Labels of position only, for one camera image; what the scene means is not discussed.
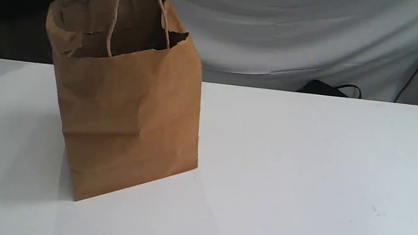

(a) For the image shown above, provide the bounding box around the brown paper bag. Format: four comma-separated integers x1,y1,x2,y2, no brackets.
46,0,202,201

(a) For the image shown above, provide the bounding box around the black object behind table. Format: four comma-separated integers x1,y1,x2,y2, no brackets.
297,79,363,99

